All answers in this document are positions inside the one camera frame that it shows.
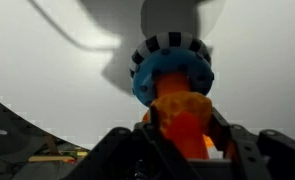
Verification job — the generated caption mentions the orange peg stand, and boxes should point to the orange peg stand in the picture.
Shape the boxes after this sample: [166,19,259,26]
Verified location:
[152,72,212,159]

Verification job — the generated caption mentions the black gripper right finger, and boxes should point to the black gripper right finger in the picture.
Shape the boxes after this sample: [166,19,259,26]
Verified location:
[207,108,295,180]

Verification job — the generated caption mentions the blue ring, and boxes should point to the blue ring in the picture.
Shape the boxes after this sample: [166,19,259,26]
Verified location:
[132,46,215,108]

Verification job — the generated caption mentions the white round table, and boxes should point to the white round table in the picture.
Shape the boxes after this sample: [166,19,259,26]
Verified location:
[0,0,295,147]

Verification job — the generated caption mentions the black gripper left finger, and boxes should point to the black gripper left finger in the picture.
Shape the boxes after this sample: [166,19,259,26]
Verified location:
[61,106,201,180]

